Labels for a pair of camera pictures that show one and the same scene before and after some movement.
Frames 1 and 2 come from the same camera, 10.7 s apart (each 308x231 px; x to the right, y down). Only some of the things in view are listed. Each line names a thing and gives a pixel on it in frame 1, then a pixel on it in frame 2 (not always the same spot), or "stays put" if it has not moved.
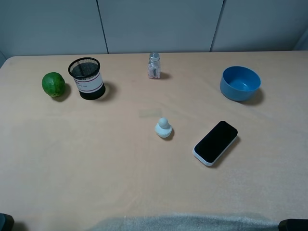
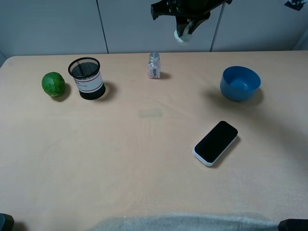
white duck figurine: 163,129 -> 186,35
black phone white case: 208,149 stays put
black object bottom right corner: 293,224 stays put
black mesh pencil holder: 86,73 stays put
